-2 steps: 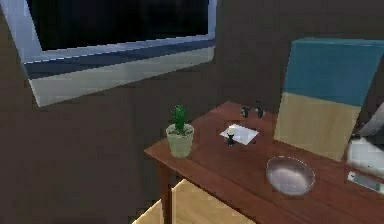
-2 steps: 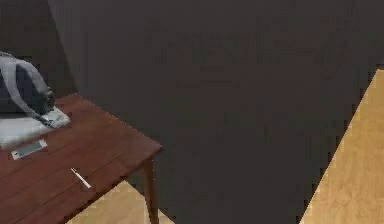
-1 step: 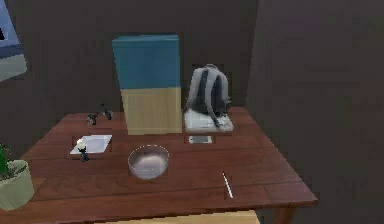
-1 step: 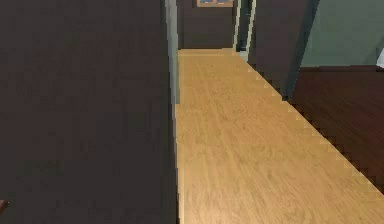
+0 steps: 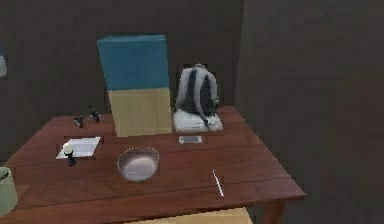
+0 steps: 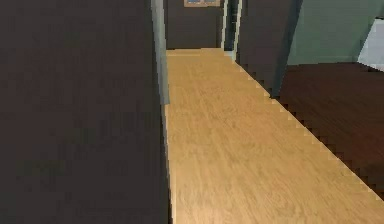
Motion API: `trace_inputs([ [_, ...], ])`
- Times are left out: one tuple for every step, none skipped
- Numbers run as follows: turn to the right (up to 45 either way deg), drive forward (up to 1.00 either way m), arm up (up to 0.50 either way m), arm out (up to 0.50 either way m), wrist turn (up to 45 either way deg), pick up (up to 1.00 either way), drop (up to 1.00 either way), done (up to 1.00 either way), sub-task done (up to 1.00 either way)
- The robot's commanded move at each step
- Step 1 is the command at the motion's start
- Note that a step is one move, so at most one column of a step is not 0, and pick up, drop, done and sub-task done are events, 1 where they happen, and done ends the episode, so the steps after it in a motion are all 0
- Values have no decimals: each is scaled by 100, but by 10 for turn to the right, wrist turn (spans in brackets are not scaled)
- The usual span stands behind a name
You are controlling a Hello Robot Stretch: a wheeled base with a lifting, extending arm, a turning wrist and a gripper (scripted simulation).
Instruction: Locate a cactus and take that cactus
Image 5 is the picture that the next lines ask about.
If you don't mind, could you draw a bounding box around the white book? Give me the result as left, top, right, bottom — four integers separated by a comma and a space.
172, 108, 224, 133

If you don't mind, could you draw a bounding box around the grey backpack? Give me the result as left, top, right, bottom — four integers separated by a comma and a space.
174, 63, 221, 127

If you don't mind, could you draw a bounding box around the grey mobile phone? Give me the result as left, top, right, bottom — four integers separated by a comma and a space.
178, 135, 203, 145

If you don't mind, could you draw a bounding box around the red-brown wooden table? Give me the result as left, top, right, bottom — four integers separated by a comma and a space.
0, 105, 307, 224

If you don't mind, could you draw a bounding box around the blue and tan box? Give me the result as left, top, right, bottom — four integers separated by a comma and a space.
96, 34, 173, 138

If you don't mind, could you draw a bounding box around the clear glass bowl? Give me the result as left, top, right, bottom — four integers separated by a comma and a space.
116, 146, 161, 183

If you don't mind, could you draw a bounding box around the white pen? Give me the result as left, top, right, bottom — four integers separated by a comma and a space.
212, 169, 225, 198

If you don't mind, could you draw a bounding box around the tan wooden chair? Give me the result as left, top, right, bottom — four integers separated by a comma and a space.
124, 206, 254, 224

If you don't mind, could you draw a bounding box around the white sheet of paper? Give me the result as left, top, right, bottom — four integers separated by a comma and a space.
55, 136, 102, 160

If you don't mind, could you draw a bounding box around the small white and black figurine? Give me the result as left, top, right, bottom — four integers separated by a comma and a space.
62, 142, 77, 167

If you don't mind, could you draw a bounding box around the pale blue object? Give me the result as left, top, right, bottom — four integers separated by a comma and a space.
0, 42, 8, 78

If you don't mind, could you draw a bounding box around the pale green lamp shade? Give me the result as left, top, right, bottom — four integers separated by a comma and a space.
0, 166, 19, 218

